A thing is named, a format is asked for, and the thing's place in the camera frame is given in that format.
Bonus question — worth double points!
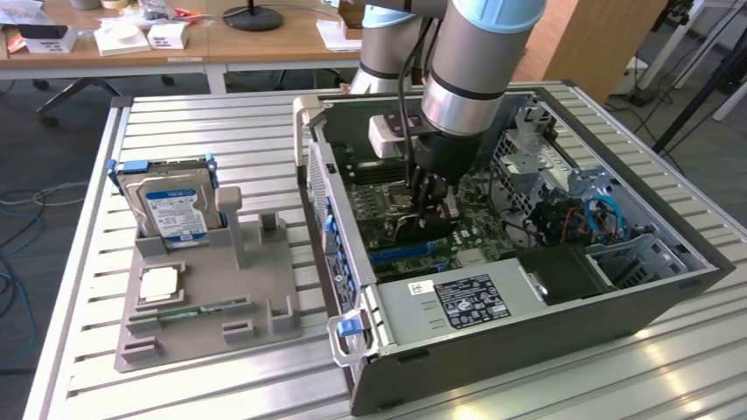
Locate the hard disk in blue caddy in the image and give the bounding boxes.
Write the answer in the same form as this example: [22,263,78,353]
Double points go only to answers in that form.
[107,153,219,253]

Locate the black plastic air duct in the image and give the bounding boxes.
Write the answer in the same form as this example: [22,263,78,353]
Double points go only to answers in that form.
[516,244,619,307]

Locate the white box with black label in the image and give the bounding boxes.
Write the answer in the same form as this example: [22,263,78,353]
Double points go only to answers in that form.
[26,26,79,54]

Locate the black RAM slot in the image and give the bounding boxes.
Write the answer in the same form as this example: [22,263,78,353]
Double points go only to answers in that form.
[352,171,410,185]
[350,161,408,174]

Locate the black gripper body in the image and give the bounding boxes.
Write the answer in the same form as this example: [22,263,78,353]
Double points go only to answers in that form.
[406,130,482,185]

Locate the wooden desk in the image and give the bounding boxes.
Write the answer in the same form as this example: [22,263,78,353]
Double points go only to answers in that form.
[0,0,527,95]

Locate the graphics card with metal bracket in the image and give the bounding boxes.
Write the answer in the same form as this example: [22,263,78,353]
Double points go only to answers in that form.
[391,199,466,246]

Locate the tall silver disk bay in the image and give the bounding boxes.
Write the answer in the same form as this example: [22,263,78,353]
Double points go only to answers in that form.
[480,104,588,211]

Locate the open dark grey PC case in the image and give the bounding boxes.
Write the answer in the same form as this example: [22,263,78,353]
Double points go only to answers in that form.
[291,85,738,417]

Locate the grey power supply unit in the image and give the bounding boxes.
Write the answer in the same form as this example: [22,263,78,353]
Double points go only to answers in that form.
[372,257,550,347]

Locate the grey chair base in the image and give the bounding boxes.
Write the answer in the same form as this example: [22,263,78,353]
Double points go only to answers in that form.
[34,77,118,128]

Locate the green loose RAM stick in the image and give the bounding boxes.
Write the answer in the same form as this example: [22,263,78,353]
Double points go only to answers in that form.
[128,298,254,326]

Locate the white floor cable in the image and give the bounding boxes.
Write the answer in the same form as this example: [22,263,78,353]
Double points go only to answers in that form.
[0,181,90,207]

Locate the small black device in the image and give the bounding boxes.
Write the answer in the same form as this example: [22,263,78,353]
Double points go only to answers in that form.
[16,24,71,39]

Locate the white desk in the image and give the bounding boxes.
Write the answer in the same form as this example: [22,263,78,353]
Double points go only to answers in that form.
[627,0,747,123]

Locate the blue case release latch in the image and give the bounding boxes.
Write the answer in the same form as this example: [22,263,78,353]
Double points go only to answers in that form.
[336,317,368,339]

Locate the black tripod leg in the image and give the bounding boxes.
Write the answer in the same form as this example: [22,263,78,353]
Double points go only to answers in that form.
[650,41,747,154]

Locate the blue expansion slot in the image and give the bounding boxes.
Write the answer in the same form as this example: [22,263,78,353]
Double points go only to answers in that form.
[370,243,440,264]

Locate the stack of printed papers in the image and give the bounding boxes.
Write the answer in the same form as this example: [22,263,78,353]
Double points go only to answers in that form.
[316,19,364,53]

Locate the small white cardboard box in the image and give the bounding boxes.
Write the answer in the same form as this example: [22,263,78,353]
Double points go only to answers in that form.
[144,21,191,50]

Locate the black round lamp base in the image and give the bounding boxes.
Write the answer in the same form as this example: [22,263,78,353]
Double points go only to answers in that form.
[220,0,286,32]

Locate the blue floor cable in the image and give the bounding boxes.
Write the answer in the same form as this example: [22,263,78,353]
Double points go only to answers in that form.
[0,209,48,373]

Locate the beige case handle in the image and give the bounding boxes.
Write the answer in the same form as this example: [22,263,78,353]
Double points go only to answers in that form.
[292,96,323,129]

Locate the gripper supply cable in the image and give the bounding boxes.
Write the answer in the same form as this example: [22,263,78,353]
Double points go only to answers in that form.
[396,17,439,185]

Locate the low silver disk bay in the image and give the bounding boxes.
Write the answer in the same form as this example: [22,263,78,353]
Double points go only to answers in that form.
[584,234,694,292]

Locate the wooden cabinet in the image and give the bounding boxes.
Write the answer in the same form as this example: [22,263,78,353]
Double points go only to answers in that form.
[512,0,670,106]

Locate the white round-topped box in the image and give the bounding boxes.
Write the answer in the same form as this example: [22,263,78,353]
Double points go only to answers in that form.
[92,20,152,57]

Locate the CPU socket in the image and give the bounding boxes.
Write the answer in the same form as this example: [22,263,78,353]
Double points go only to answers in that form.
[378,179,416,218]

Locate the brown cardboard box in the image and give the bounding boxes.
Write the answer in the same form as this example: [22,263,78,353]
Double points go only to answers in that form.
[338,0,370,40]

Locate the green motherboard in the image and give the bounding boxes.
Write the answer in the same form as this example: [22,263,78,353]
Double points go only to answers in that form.
[343,143,527,285]

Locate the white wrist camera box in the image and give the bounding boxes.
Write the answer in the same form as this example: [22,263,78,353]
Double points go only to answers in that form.
[367,114,423,159]

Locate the blue data wire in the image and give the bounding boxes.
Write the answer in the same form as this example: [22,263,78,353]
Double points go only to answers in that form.
[584,195,631,241]

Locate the loose white papers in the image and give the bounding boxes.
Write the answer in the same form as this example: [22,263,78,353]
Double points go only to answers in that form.
[0,0,48,25]

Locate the silver CPU chip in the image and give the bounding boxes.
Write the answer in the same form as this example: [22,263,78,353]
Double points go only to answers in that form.
[138,267,183,303]

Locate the red wire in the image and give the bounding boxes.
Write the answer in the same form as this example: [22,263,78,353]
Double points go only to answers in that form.
[558,205,584,244]

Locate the grey plastic parts rack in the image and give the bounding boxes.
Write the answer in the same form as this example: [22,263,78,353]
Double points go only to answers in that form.
[114,185,304,374]

